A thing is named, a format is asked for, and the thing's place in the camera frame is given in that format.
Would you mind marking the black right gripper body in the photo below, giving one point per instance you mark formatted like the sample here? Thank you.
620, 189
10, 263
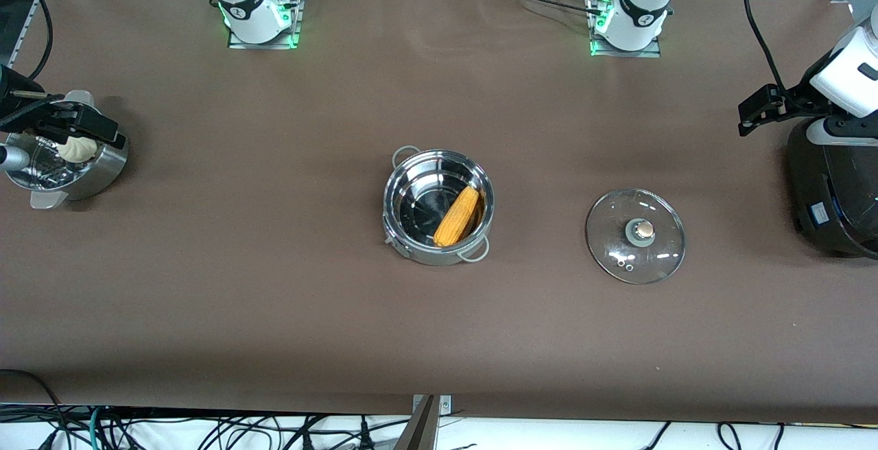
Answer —
14, 98

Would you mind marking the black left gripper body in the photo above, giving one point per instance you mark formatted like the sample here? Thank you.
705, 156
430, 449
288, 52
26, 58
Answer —
794, 97

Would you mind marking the small metal edge bracket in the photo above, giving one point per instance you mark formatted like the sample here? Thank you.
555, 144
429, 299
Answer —
444, 403

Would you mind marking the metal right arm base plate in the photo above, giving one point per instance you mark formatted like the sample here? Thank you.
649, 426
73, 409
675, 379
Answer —
240, 45

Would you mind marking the white steamed bun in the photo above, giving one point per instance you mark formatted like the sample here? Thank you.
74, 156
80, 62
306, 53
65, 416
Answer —
79, 151

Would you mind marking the yellow corn cob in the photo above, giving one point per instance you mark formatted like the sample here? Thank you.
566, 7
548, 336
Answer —
456, 220

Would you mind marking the round glass pot lid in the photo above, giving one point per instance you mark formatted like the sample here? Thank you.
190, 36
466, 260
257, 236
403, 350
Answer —
617, 230

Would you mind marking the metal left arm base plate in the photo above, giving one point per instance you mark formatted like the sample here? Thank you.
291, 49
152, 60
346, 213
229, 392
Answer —
645, 54

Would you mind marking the black rice cooker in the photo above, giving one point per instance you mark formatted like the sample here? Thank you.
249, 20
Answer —
830, 196

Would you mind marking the brown table cover sheet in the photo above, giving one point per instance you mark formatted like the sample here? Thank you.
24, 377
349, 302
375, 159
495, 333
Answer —
617, 333

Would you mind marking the grey wedge-shaped post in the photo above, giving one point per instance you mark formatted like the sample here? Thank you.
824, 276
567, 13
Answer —
420, 433

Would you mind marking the stainless steel steamer pot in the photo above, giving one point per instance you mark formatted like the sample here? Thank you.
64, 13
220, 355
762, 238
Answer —
103, 169

